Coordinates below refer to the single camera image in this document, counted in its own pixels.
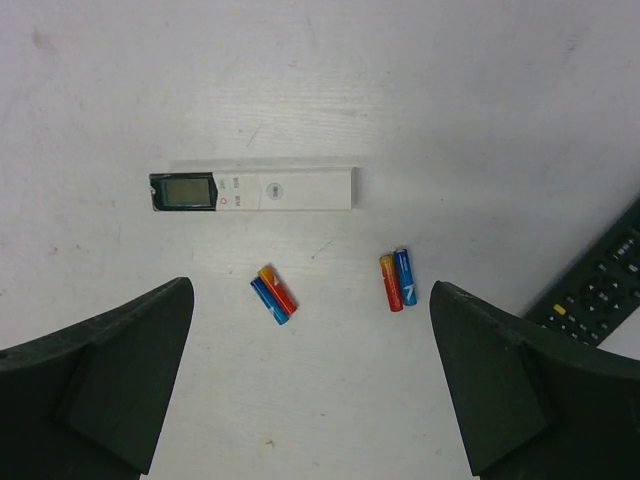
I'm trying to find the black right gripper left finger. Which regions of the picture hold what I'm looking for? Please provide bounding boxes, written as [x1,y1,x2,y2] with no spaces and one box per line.
[1,277,194,479]

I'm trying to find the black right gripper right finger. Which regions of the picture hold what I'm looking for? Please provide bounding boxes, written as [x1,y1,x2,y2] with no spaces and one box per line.
[429,281,639,479]

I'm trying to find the blue aaa battery pair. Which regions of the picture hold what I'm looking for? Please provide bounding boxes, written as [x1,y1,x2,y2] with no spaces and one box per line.
[394,248,417,306]
[250,277,290,325]

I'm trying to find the white remote control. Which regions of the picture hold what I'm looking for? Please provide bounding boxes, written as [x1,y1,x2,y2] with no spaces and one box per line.
[149,167,357,212]

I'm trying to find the black tv remote control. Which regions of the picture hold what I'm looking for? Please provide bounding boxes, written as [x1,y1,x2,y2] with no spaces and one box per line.
[524,202,639,346]

